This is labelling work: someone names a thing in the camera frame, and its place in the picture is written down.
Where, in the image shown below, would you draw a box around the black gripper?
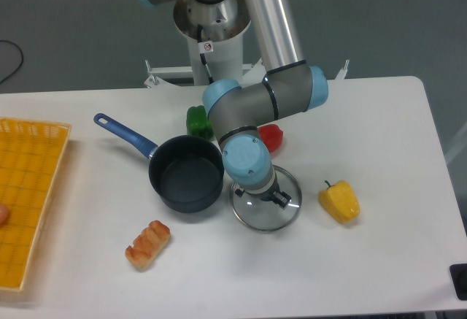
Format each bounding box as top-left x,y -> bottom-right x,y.
235,174 -> 292,210

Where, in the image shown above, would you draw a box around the glass lid with blue knob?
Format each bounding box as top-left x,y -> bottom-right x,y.
229,166 -> 302,233

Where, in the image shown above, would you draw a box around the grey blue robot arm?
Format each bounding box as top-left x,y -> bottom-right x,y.
140,0 -> 328,207

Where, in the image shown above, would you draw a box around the red bell pepper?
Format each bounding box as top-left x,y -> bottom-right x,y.
258,124 -> 283,153

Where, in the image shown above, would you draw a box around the yellow bell pepper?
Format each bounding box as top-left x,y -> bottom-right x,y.
318,180 -> 360,224

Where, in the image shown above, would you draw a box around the green bell pepper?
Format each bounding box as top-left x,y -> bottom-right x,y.
185,105 -> 214,140

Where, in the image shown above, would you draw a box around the orange toy bread loaf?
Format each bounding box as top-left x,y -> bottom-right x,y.
125,220 -> 171,271

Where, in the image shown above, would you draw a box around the black object at table corner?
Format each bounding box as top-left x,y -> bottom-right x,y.
449,264 -> 467,301

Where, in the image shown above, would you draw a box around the yellow woven basket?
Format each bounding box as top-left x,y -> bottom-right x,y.
1,118 -> 72,292

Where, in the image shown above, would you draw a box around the pink object in basket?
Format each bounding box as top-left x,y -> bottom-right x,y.
0,204 -> 10,226

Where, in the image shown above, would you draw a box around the dark pot with blue handle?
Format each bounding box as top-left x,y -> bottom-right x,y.
93,113 -> 224,213

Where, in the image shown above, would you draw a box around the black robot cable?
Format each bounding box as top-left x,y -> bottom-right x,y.
197,23 -> 217,85

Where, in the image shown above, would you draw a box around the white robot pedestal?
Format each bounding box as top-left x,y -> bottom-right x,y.
144,0 -> 265,88

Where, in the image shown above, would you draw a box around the black cable on floor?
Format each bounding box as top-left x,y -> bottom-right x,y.
0,39 -> 25,84

